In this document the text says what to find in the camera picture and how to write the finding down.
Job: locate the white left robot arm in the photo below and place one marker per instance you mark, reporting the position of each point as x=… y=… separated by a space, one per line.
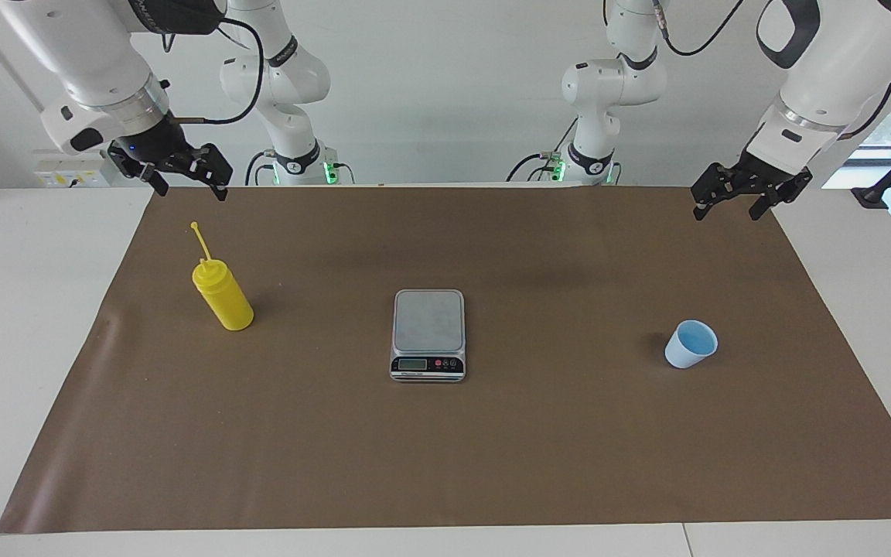
x=840 y=70

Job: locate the yellow squeeze bottle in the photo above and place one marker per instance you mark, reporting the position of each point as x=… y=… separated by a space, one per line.
x=225 y=302

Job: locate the brown paper table mat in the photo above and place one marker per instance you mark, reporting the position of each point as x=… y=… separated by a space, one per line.
x=492 y=449

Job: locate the silver digital kitchen scale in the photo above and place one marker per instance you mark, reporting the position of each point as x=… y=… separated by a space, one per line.
x=428 y=321

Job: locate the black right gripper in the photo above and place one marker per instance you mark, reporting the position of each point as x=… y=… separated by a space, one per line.
x=163 y=147

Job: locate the white wall socket box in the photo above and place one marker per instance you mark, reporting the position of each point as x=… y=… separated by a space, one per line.
x=66 y=174

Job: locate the light blue plastic cup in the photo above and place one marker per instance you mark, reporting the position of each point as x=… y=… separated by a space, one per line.
x=685 y=352

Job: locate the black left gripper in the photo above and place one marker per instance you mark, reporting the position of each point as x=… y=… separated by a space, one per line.
x=755 y=179

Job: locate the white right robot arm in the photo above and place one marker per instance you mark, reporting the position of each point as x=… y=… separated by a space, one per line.
x=90 y=54

